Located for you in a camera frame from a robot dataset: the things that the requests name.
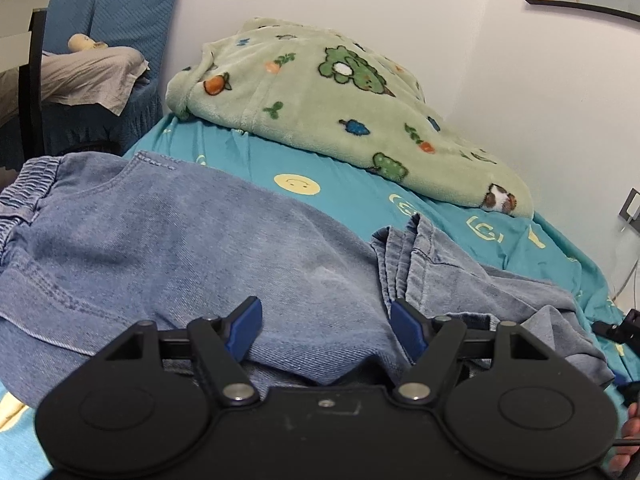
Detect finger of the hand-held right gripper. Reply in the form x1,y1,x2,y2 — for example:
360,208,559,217
592,308,640,357

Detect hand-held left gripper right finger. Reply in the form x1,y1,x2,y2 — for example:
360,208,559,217
390,298,554,407

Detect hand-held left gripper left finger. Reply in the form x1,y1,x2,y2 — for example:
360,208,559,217
102,296,263,409

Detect blue denim pants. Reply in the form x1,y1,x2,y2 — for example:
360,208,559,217
0,152,616,406

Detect person's right hand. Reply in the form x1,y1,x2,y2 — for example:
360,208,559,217
611,402,640,477

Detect teal printed bed sheet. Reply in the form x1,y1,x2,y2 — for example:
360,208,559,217
0,112,640,480

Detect green printed fleece blanket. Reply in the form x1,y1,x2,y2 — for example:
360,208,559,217
165,16,536,219

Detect beige cloth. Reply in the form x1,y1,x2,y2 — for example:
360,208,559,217
0,45,152,127

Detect small beige plush toy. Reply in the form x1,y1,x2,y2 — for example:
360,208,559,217
67,33,109,54

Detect blue covered chair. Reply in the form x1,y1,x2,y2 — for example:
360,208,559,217
0,0,126,168
92,0,183,156

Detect thin white cable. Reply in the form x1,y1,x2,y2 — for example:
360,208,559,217
609,259,640,307

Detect grey wall socket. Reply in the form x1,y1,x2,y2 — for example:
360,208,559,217
618,187,640,234

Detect black metal frame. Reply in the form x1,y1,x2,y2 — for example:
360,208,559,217
16,7,49,162

